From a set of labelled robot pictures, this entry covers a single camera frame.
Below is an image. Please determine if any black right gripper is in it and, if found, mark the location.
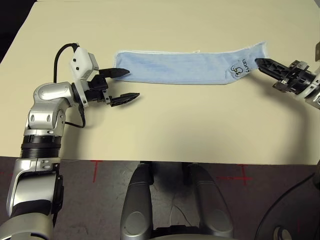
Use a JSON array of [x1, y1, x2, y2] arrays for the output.
[[254, 58, 317, 96]]

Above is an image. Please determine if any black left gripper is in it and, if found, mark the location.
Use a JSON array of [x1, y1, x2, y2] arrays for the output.
[[84, 67, 141, 108]]

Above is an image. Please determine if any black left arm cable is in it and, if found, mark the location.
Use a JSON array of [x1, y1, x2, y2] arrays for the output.
[[53, 42, 87, 129]]

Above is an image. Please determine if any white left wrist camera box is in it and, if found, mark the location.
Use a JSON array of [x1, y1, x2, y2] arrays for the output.
[[69, 46, 100, 87]]

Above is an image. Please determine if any round grey floor object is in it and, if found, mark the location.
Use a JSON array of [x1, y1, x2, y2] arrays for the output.
[[272, 224, 291, 240]]

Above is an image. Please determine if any grey robot torso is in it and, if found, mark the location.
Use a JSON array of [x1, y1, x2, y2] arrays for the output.
[[139, 223, 241, 240]]

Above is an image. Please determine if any light blue towel white trim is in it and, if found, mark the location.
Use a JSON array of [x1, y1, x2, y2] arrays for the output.
[[113, 41, 268, 86]]

